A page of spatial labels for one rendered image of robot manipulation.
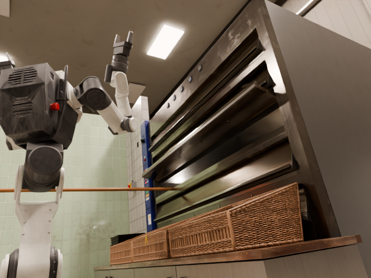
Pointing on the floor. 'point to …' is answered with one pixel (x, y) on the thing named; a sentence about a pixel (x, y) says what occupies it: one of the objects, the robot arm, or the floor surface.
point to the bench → (255, 262)
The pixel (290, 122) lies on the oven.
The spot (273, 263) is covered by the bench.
